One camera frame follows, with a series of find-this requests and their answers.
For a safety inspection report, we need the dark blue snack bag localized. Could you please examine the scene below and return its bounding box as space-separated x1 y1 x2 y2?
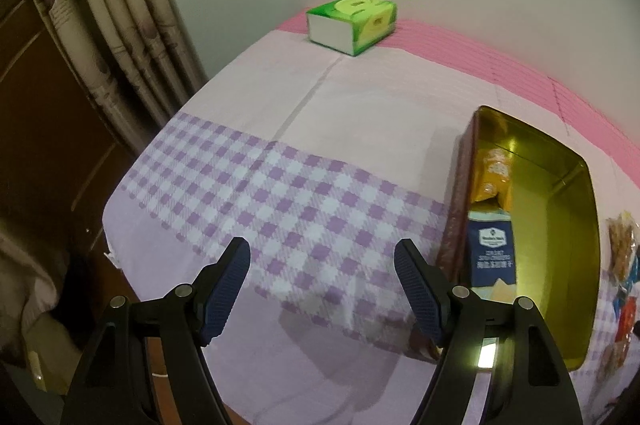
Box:
467 210 517 288

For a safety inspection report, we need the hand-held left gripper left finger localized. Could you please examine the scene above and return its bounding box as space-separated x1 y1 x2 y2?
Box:
60 236 251 425

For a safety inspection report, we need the gold rectangular tin box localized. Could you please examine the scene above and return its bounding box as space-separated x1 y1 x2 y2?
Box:
434 105 601 373

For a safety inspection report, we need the beige cloth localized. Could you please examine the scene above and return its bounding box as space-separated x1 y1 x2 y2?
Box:
0 215 81 386

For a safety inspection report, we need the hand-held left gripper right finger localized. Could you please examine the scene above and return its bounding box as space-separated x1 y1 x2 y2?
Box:
393 238 583 425

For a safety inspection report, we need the pile of small snack packets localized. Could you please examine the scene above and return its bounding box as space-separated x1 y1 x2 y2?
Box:
600 210 640 376

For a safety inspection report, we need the green tissue box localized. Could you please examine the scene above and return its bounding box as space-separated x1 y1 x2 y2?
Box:
306 0 399 57

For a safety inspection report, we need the beige patterned curtain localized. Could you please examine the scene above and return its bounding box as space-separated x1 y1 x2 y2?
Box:
22 0 208 156

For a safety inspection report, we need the pink purple checked tablecloth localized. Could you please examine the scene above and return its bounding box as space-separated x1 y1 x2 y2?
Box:
102 17 640 425

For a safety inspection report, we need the brown wooden cabinet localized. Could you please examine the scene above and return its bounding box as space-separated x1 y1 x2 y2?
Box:
0 0 136 296

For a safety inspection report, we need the orange snack packet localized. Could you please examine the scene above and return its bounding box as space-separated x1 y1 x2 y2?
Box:
472 147 513 203

